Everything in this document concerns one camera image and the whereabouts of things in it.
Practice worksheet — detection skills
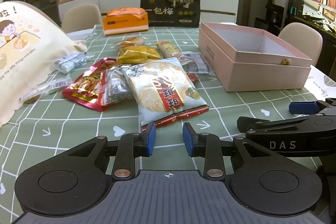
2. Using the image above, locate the black sideboard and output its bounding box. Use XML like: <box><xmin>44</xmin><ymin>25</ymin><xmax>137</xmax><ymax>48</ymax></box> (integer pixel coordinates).
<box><xmin>289</xmin><ymin>0</ymin><xmax>336</xmax><ymax>75</ymax></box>

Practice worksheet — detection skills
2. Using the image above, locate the beige chair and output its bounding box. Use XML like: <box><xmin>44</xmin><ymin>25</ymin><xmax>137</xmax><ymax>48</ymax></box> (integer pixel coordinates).
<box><xmin>278</xmin><ymin>22</ymin><xmax>323</xmax><ymax>67</ymax></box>
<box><xmin>61</xmin><ymin>4</ymin><xmax>103</xmax><ymax>33</ymax></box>

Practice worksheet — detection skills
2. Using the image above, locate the black machine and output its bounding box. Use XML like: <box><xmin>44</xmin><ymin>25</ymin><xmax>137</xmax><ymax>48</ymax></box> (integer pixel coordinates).
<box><xmin>266</xmin><ymin>5</ymin><xmax>281</xmax><ymax>30</ymax></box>

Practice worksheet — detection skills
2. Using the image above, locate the white rice cracker packet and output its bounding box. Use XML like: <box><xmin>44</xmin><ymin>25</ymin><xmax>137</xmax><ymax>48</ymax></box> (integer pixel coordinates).
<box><xmin>121</xmin><ymin>61</ymin><xmax>210</xmax><ymax>130</ymax></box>

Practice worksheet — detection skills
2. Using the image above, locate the orange box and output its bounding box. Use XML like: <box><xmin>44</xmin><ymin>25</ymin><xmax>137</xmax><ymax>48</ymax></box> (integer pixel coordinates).
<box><xmin>103</xmin><ymin>7</ymin><xmax>149</xmax><ymax>36</ymax></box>

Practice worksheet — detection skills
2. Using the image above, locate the white printed sheet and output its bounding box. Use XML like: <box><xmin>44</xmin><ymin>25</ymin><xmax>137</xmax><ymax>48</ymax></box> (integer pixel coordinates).
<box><xmin>304</xmin><ymin>65</ymin><xmax>336</xmax><ymax>104</ymax></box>

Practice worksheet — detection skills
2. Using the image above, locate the pink cardboard box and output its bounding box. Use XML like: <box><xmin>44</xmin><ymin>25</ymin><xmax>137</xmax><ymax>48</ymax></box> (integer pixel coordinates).
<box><xmin>198</xmin><ymin>21</ymin><xmax>313</xmax><ymax>92</ymax></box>

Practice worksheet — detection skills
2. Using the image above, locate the clear yellow cracker packet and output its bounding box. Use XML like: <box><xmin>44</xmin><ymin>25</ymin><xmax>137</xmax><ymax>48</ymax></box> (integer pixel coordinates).
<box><xmin>155</xmin><ymin>41</ymin><xmax>184</xmax><ymax>59</ymax></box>

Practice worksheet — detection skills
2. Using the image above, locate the clear brown snack packet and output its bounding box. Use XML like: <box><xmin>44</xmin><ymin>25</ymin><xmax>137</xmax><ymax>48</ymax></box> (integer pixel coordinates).
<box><xmin>20</xmin><ymin>76</ymin><xmax>72</xmax><ymax>105</ymax></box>

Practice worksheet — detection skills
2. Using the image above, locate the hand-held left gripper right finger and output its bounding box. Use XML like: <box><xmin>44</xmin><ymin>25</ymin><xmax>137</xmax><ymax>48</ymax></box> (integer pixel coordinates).
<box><xmin>182</xmin><ymin>122</ymin><xmax>273</xmax><ymax>182</ymax></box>

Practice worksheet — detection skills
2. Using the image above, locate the silver clear snack packet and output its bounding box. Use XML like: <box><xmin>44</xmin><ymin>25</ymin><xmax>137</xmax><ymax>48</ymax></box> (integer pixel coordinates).
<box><xmin>105</xmin><ymin>68</ymin><xmax>134</xmax><ymax>106</ymax></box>

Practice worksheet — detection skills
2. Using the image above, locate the green checked tablecloth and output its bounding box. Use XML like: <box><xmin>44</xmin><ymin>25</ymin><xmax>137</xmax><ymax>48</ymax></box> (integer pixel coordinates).
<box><xmin>0</xmin><ymin>23</ymin><xmax>336</xmax><ymax>224</ymax></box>

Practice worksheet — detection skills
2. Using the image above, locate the large black snack bag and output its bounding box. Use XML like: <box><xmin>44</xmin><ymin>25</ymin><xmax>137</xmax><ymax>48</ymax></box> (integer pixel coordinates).
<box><xmin>140</xmin><ymin>0</ymin><xmax>202</xmax><ymax>28</ymax></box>

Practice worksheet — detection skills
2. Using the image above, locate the red snack packet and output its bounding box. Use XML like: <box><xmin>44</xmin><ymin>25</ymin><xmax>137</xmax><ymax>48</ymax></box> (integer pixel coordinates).
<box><xmin>62</xmin><ymin>57</ymin><xmax>117</xmax><ymax>112</ymax></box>

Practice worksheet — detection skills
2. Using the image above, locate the grey white snack packet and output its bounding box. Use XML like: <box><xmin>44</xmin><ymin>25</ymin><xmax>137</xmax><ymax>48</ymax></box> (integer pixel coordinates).
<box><xmin>181</xmin><ymin>51</ymin><xmax>216</xmax><ymax>75</ymax></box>

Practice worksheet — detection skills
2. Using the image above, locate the clear bread packet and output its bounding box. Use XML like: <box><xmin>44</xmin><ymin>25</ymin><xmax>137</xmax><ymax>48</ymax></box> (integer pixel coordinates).
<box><xmin>113</xmin><ymin>35</ymin><xmax>147</xmax><ymax>47</ymax></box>

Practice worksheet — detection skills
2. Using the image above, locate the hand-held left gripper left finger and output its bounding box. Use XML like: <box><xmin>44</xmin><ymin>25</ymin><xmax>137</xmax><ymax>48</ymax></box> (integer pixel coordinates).
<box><xmin>67</xmin><ymin>122</ymin><xmax>157</xmax><ymax>182</ymax></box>

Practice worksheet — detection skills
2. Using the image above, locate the clear blue white candy packet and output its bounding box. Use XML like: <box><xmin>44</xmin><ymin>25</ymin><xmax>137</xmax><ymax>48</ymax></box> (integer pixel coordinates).
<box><xmin>51</xmin><ymin>53</ymin><xmax>93</xmax><ymax>73</ymax></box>

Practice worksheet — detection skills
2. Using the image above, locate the cartoon print canvas tote bag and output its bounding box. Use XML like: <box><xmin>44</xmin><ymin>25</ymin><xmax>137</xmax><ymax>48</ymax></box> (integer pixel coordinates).
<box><xmin>0</xmin><ymin>1</ymin><xmax>88</xmax><ymax>126</ymax></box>

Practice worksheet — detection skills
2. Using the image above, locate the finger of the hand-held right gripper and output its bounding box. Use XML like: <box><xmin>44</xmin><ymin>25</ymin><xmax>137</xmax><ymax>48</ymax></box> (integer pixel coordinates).
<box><xmin>237</xmin><ymin>111</ymin><xmax>336</xmax><ymax>139</ymax></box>
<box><xmin>289</xmin><ymin>97</ymin><xmax>336</xmax><ymax>115</ymax></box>

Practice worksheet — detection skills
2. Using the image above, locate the yellow snack packet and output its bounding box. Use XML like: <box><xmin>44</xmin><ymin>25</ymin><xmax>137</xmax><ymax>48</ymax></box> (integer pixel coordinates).
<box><xmin>116</xmin><ymin>46</ymin><xmax>162</xmax><ymax>65</ymax></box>

